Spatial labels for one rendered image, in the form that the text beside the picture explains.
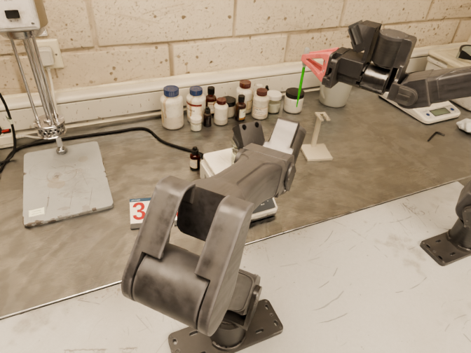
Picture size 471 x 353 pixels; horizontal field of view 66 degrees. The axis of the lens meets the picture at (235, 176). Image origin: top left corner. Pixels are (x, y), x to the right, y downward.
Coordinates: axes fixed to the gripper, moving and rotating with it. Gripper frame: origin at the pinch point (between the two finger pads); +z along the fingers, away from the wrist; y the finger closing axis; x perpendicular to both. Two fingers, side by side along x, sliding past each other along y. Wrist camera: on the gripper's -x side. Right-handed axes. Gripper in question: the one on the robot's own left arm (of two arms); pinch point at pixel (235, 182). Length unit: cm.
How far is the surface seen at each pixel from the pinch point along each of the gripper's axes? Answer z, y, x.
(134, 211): 15.1, 20.5, 2.0
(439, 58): 33, -109, -28
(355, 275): -8.8, -18.6, 24.8
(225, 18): 37, -23, -51
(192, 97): 39.9, -6.7, -27.7
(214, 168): 11.9, 0.1, -3.9
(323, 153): 21.3, -38.0, -1.3
